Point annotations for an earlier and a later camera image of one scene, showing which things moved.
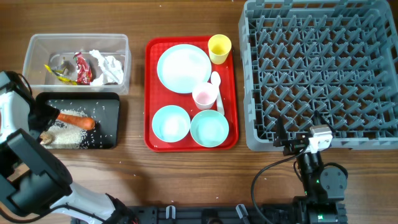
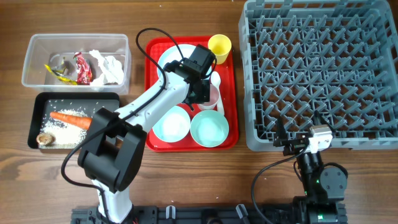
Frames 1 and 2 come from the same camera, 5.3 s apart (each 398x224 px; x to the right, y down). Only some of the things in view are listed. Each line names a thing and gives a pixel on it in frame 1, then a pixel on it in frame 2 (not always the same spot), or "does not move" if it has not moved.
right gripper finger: x=282 y=139 does not move
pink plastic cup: x=205 y=94 does not move
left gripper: x=47 y=116 → x=206 y=94
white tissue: x=112 y=69 does not move
